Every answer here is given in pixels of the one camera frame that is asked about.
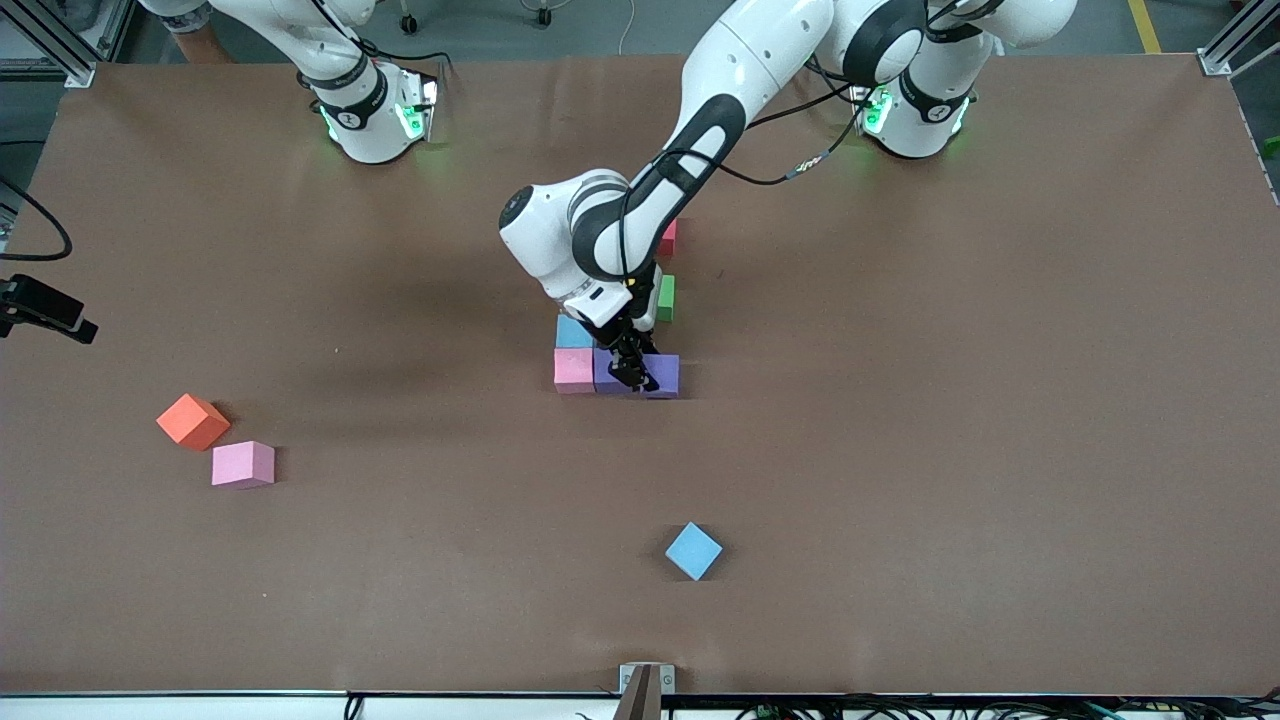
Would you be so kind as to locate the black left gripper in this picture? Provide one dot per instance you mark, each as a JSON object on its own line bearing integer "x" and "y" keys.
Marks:
{"x": 629, "y": 352}

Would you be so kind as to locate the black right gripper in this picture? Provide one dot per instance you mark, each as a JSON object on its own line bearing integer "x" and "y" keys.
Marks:
{"x": 45, "y": 300}

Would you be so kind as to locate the purple foam block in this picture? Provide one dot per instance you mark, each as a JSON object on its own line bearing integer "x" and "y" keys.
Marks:
{"x": 664, "y": 375}
{"x": 603, "y": 378}

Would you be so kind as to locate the pink foam block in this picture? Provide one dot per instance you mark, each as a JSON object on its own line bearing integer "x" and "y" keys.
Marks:
{"x": 243, "y": 464}
{"x": 573, "y": 370}

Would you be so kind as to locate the blue foam block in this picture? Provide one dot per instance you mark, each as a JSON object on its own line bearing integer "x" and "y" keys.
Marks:
{"x": 693, "y": 551}
{"x": 572, "y": 333}

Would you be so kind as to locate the green foam block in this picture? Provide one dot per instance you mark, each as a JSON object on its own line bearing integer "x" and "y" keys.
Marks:
{"x": 666, "y": 298}

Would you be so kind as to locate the red foam block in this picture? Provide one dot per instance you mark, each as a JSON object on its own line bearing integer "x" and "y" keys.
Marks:
{"x": 669, "y": 238}

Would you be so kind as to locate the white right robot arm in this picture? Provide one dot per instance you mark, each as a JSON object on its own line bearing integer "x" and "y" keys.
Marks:
{"x": 370, "y": 120}

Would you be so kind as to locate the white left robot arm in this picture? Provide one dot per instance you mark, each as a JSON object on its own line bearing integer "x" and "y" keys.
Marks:
{"x": 760, "y": 60}

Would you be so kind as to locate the orange foam block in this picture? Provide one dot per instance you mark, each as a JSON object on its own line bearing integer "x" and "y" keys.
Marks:
{"x": 190, "y": 420}

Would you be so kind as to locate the brown paper table cover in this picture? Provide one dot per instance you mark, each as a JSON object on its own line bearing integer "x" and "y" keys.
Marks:
{"x": 500, "y": 620}

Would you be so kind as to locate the small green object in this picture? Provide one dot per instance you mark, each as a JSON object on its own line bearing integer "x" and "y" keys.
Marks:
{"x": 1272, "y": 148}

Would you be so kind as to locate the aluminium frame profile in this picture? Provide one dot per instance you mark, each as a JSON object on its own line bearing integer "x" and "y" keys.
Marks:
{"x": 1225, "y": 55}
{"x": 60, "y": 50}

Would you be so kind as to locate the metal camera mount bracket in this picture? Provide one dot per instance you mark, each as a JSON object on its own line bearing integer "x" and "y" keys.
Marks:
{"x": 645, "y": 690}

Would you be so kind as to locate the white table edge rail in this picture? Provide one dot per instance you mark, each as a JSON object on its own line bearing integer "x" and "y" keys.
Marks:
{"x": 150, "y": 708}

